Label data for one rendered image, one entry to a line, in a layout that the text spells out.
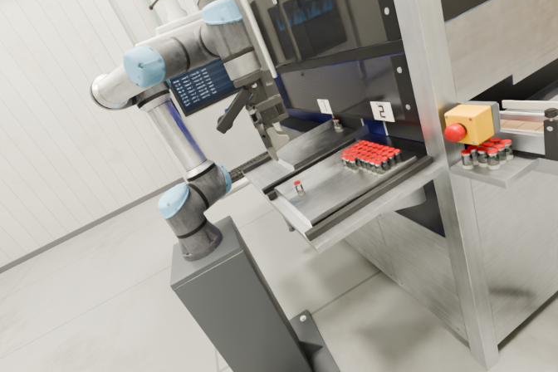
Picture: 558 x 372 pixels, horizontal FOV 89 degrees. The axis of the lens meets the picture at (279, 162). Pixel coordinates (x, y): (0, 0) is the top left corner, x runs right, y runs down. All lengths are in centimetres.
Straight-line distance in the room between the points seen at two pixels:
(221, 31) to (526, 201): 102
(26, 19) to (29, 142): 152
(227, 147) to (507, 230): 122
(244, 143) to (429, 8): 112
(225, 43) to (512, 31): 70
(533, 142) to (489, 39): 26
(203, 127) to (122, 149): 326
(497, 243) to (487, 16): 66
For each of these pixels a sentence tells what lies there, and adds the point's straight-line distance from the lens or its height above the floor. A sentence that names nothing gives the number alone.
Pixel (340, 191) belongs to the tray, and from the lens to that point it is 84.
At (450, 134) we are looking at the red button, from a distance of 73.
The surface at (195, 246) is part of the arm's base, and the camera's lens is 103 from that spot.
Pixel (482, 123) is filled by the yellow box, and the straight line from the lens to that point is 75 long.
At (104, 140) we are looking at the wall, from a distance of 474.
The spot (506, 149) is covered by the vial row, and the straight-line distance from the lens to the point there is 83.
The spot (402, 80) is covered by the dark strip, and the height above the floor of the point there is 111.
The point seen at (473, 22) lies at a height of 118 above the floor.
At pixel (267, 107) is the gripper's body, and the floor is 120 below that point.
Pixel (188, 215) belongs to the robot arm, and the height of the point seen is 94.
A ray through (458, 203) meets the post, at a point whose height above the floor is 76.
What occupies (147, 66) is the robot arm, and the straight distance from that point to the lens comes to 63.
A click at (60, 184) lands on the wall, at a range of 506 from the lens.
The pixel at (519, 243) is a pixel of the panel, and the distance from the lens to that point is 124.
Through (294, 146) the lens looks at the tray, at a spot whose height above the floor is 88.
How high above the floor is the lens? 131
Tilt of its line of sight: 21 degrees down
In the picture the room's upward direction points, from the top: 24 degrees counter-clockwise
